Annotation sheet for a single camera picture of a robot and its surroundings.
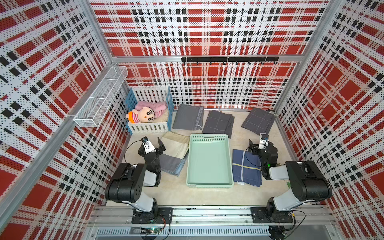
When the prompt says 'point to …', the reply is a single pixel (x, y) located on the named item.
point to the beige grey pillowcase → (173, 159)
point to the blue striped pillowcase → (246, 168)
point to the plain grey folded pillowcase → (188, 117)
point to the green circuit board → (151, 230)
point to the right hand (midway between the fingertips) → (259, 139)
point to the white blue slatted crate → (155, 94)
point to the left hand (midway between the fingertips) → (154, 139)
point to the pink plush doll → (145, 111)
